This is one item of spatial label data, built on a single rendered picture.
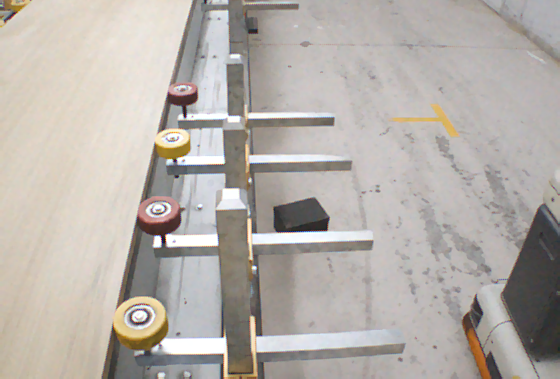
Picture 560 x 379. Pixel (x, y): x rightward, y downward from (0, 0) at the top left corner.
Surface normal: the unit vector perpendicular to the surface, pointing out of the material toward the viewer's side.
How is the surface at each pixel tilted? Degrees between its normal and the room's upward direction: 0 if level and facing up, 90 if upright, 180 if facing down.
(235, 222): 90
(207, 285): 0
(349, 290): 0
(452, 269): 0
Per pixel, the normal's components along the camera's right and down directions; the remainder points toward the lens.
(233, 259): 0.07, 0.58
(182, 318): 0.02, -0.82
